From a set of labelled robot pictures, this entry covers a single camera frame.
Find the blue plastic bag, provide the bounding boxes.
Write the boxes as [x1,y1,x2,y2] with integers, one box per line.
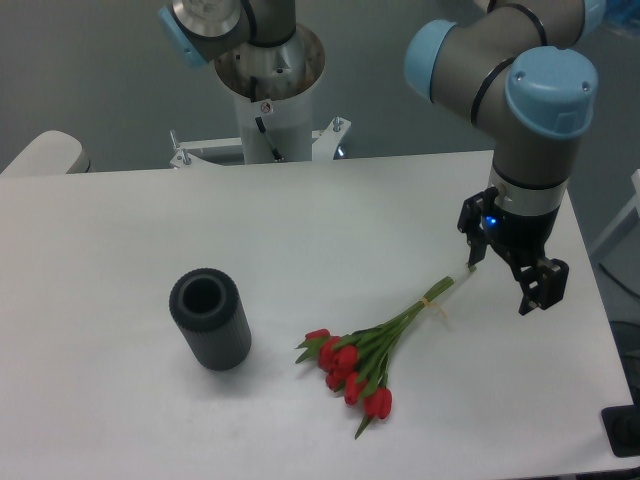
[603,0,640,38]

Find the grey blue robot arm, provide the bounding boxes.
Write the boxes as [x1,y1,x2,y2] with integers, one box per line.
[159,1,605,314]

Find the black pedestal cable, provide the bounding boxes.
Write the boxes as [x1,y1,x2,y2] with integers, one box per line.
[254,116,285,163]

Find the dark grey ribbed vase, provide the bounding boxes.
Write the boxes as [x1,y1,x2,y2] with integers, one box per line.
[169,268,252,371]

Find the white pedestal base frame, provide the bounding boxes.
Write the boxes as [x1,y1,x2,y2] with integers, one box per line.
[169,116,352,169]

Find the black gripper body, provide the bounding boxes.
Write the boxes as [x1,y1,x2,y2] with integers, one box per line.
[482,206,559,266]

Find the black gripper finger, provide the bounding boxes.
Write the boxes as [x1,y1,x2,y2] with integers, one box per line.
[516,255,569,315]
[457,186,499,265]

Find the red tulip bouquet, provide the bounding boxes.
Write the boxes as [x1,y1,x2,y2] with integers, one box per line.
[295,265,477,438]

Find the white chair armrest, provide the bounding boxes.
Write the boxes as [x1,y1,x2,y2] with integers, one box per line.
[1,130,92,178]

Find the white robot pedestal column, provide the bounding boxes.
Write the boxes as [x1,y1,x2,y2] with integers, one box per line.
[214,24,326,149]

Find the black device at table edge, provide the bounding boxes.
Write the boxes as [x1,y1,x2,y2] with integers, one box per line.
[601,405,639,458]

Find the white frame at right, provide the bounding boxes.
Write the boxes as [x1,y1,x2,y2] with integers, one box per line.
[587,170,639,259]

